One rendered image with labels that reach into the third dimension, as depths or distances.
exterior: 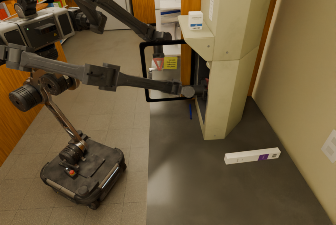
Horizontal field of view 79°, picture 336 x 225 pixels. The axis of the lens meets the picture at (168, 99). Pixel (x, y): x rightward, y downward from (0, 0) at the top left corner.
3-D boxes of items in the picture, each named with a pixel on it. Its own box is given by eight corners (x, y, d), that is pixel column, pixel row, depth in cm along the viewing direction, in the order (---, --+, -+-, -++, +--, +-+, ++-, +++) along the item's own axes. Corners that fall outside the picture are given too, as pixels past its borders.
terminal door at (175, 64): (193, 99, 132) (196, 39, 108) (146, 102, 131) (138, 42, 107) (193, 98, 133) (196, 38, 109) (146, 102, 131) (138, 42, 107)
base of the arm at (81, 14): (87, 27, 130) (82, 7, 123) (97, 29, 127) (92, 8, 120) (77, 31, 124) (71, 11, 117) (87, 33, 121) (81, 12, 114)
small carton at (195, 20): (200, 25, 88) (200, 11, 84) (202, 29, 84) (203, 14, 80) (188, 26, 88) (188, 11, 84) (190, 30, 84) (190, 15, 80)
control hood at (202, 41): (199, 34, 108) (200, 14, 102) (212, 61, 82) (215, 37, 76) (177, 35, 108) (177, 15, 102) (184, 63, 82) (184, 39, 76)
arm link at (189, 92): (172, 78, 109) (168, 94, 110) (172, 78, 98) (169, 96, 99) (193, 83, 110) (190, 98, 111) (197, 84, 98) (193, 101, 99)
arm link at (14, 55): (-3, 45, 83) (-4, 58, 84) (13, 48, 79) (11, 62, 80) (21, 49, 92) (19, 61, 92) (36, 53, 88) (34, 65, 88)
